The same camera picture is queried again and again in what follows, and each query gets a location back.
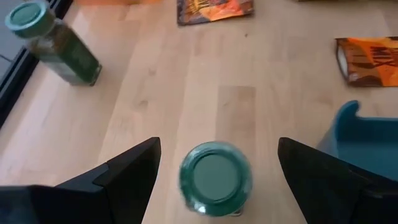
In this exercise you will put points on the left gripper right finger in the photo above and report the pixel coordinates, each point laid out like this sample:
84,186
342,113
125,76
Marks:
335,193

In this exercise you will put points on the orange taco seasoning packet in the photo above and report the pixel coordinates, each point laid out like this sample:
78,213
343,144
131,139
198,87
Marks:
214,12
370,62

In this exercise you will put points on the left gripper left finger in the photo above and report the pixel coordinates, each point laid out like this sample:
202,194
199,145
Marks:
93,199

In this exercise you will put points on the translucent orange plastic bin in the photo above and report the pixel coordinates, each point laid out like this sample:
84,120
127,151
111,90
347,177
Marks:
118,1

